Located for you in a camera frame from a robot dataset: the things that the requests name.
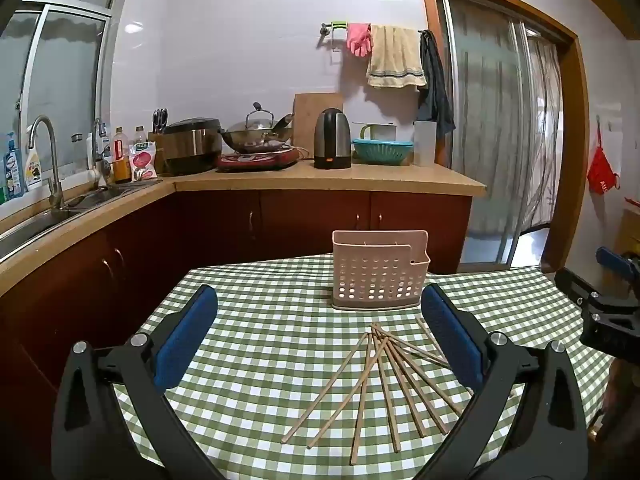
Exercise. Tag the blue dish soap bottle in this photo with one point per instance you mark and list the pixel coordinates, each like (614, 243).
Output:
(12, 170)

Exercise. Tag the wooden cutting board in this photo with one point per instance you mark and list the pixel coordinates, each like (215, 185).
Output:
(315, 120)

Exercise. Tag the oil bottle with red label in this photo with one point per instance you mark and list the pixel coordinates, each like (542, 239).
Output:
(120, 157)

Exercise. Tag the pink and white packet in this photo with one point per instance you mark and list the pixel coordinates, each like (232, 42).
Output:
(143, 162)

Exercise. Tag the green checked tablecloth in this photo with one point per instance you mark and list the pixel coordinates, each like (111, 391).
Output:
(280, 320)

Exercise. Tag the white labelled bottle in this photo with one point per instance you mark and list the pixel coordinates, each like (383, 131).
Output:
(34, 167)

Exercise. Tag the red induction cooker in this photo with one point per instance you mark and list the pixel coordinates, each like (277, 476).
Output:
(255, 160)

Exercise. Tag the steel electric kettle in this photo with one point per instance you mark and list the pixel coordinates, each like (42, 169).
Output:
(332, 140)

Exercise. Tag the red hanging bag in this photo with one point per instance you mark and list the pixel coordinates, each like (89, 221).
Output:
(602, 170)

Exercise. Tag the small steel faucet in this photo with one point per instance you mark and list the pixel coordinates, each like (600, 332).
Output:
(100, 132)

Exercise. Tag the white plastic bottle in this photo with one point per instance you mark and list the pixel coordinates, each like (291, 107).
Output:
(91, 152)

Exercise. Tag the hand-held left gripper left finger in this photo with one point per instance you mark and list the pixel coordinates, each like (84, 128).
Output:
(185, 340)

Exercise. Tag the beige striped towel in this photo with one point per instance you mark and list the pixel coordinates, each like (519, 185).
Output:
(395, 57)

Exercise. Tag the pink rubber gloves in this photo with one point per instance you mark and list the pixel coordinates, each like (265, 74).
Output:
(359, 40)

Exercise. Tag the green rimmed mug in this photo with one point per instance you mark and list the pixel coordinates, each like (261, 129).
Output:
(382, 132)

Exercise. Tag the wooden knife block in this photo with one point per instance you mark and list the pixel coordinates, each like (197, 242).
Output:
(157, 152)

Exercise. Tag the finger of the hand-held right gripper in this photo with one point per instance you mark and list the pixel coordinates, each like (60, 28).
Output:
(575, 287)
(612, 260)

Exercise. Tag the white translucent container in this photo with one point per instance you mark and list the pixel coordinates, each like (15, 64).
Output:
(425, 144)

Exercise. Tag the steel wok lid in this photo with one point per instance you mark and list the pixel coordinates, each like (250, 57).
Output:
(259, 121)

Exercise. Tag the tall steel faucet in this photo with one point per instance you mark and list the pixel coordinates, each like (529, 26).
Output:
(56, 180)

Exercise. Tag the bunch of wooden chopsticks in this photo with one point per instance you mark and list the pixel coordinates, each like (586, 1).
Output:
(380, 340)

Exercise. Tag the steel sink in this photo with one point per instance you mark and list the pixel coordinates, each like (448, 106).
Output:
(30, 225)

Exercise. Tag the sliding glass door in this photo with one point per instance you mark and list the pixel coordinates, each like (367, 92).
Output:
(480, 110)

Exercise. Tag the wooden furniture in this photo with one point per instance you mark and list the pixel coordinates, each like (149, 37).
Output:
(630, 230)

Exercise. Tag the metal towel rail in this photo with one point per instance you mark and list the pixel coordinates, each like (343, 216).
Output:
(327, 29)

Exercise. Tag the wooden door frame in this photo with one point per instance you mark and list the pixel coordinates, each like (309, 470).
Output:
(575, 135)

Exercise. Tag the striped sheer curtain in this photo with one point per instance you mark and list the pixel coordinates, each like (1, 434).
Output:
(542, 135)

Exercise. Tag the dark hanging cloth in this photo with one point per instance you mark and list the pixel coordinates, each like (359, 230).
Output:
(435, 85)

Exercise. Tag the person's right hand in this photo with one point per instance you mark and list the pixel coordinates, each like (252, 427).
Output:
(617, 390)

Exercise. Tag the steel wok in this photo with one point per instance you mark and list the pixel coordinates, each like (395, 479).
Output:
(255, 141)

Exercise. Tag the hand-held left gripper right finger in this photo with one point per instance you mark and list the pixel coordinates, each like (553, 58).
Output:
(450, 340)

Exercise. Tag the metal spatula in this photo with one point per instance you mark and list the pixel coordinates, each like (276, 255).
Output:
(283, 121)

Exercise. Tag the small clear bottle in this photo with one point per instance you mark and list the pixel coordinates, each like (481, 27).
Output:
(140, 136)

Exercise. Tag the beige kitchen counter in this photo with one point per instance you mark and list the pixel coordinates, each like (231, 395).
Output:
(400, 177)

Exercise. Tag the beige perforated plastic chopstick holder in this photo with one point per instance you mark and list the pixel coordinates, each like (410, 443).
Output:
(370, 250)

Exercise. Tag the dark red kitchen cabinets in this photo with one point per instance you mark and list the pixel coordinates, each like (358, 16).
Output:
(310, 220)

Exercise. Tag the teal plastic colander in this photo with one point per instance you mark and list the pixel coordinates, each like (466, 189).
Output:
(382, 151)

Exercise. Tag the kitchen window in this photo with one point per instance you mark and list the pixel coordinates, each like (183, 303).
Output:
(60, 85)

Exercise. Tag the dark rice cooker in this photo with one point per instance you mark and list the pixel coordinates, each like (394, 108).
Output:
(192, 147)

